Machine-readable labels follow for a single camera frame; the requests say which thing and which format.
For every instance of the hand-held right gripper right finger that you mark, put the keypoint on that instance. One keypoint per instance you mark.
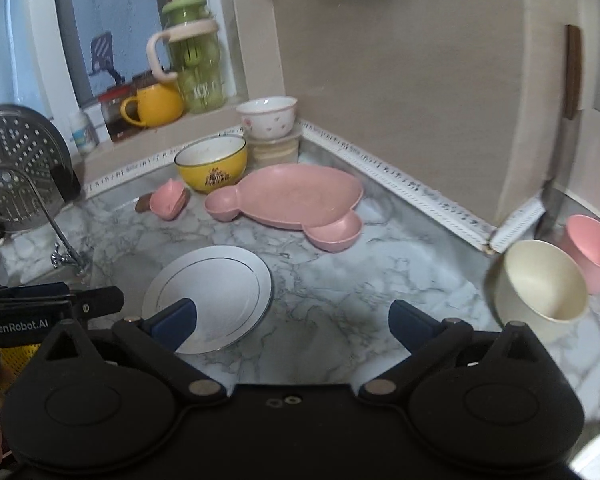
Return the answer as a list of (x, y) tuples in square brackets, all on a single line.
[(410, 322)]

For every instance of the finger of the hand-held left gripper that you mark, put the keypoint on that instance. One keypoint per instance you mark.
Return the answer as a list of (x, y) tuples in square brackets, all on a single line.
[(100, 301), (30, 290)]

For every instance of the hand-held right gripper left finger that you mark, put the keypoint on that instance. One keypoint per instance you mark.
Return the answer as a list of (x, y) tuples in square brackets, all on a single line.
[(172, 321)]

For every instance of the white round plate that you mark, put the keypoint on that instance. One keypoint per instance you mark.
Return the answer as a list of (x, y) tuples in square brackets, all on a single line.
[(215, 285)]

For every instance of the small pink teardrop dish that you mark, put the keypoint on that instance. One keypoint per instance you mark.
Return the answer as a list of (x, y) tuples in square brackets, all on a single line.
[(165, 205)]

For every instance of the cream bowl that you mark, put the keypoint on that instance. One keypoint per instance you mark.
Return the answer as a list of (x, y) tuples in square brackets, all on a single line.
[(530, 280)]

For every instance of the pink mouse-shaped plate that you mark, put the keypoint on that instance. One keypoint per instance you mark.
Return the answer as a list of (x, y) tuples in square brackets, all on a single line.
[(290, 195)]

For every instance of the large pink bowl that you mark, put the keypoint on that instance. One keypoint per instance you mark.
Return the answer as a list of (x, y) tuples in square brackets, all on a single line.
[(595, 255)]

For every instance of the yellow mesh basket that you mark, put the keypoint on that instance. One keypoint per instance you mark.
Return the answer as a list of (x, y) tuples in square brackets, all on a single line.
[(17, 362)]

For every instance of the metal faucet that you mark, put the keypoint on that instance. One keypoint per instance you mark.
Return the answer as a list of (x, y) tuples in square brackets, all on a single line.
[(55, 225)]

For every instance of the perforated metal steamer tray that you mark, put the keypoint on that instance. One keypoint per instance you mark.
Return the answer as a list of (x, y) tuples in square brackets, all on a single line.
[(15, 155)]

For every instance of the yellow bowl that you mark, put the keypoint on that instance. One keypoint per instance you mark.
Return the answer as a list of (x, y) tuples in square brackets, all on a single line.
[(210, 175)]

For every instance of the patterned white edge trim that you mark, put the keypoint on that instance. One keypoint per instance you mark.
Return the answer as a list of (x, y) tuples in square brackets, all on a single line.
[(380, 165)]

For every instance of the small white bottle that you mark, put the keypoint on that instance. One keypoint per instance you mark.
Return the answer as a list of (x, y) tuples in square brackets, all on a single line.
[(83, 135)]

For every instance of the brown jar with red lid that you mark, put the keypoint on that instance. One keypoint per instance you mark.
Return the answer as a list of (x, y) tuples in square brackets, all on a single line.
[(115, 120)]

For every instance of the clear plastic container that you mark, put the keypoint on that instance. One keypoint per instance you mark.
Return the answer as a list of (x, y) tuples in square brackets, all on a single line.
[(275, 152)]

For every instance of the yellow mug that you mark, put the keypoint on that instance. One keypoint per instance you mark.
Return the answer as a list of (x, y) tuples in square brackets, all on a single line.
[(157, 105)]

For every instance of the white floral bowl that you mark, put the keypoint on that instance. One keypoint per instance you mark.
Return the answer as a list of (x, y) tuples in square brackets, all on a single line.
[(267, 120)]

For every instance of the green water bottle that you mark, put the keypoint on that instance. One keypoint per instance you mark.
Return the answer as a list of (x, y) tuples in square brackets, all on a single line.
[(200, 75)]

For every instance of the window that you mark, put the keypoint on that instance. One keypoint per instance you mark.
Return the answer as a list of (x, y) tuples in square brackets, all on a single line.
[(120, 10)]

